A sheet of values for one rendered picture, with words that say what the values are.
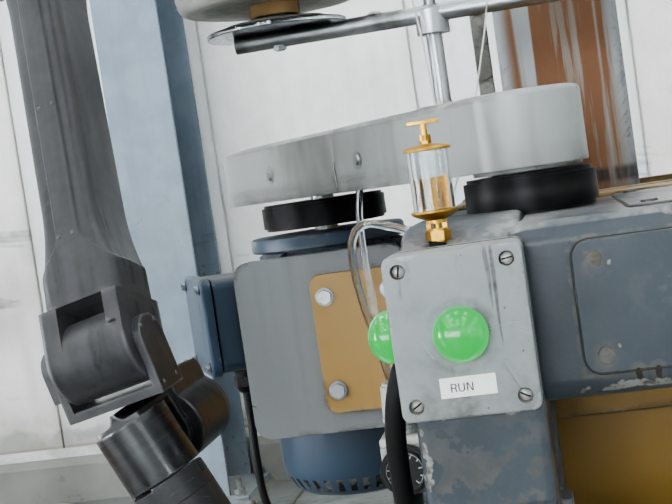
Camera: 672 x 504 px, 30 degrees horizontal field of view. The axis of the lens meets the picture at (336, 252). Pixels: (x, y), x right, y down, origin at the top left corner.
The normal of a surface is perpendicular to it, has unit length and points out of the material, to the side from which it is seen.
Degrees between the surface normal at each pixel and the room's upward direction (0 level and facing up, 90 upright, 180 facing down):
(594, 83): 90
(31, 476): 90
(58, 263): 70
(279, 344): 90
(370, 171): 90
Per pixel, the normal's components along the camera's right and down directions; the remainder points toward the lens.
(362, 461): 0.05, 0.07
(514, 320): -0.17, 0.07
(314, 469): -0.59, 0.15
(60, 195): -0.40, -0.24
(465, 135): -0.87, 0.15
